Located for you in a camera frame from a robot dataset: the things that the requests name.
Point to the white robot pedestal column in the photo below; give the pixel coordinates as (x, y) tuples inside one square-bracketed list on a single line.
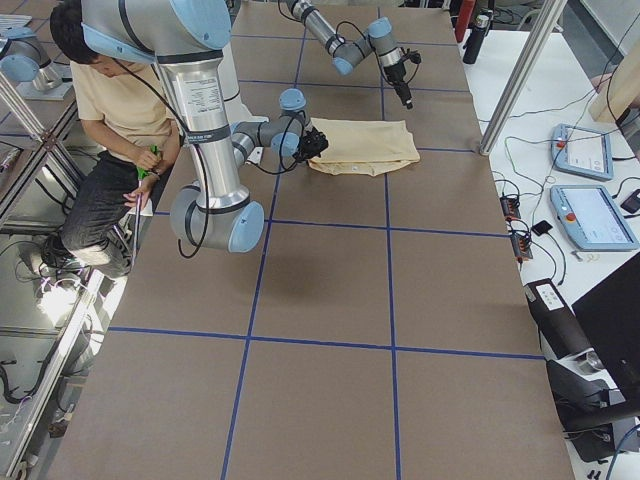
[(235, 108)]

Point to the upper blue teach pendant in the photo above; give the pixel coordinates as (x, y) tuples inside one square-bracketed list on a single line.
[(582, 151)]

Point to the beige long-sleeve printed shirt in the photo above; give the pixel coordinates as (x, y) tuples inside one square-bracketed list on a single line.
[(364, 147)]

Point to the black water bottle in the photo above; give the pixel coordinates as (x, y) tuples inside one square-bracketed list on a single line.
[(475, 39)]

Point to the lower blue teach pendant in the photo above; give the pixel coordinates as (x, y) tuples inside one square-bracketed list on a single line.
[(591, 219)]

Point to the aluminium frame post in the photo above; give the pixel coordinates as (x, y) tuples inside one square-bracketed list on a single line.
[(527, 59)]

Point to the blue teach pendant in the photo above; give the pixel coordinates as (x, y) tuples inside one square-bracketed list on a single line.
[(582, 151), (591, 219)]

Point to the red cylindrical bottle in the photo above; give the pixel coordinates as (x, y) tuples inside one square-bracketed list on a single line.
[(465, 11)]

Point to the black monitor screen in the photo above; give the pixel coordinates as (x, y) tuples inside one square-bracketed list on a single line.
[(608, 314)]

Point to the seated person in beige shirt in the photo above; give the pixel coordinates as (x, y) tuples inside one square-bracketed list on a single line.
[(120, 109)]

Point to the brown paper roll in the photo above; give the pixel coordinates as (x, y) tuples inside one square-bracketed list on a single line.
[(555, 319)]

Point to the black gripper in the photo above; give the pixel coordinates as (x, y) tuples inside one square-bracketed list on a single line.
[(394, 75), (311, 143)]

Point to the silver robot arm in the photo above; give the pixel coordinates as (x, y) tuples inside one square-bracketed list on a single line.
[(348, 46), (184, 42)]

